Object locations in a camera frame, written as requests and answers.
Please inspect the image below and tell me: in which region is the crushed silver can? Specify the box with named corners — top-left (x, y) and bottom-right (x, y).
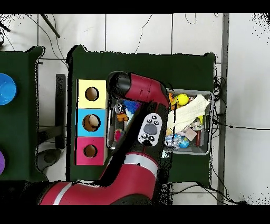
top-left (114, 103), bottom-right (126, 115)

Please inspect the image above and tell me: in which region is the wooden box with three holes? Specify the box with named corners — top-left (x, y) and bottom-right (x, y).
top-left (75, 79), bottom-right (110, 166)

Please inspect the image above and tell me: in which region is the shallow clear mesh bin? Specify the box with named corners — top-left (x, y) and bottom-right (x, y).
top-left (106, 85), bottom-right (213, 156)

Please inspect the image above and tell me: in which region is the yellow smiley ball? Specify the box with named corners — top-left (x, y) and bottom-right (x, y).
top-left (176, 93), bottom-right (190, 106)

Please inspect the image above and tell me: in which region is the pale yellow cloth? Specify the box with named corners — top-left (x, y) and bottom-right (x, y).
top-left (166, 94), bottom-right (211, 134)

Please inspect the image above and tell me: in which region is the side table with green cloth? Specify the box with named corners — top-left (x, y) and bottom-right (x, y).
top-left (0, 45), bottom-right (46, 182)

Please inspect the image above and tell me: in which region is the blue bowl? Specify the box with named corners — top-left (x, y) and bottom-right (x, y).
top-left (0, 73), bottom-right (17, 106)

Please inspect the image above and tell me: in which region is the purple bowl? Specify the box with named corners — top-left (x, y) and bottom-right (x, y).
top-left (0, 150), bottom-right (6, 176)

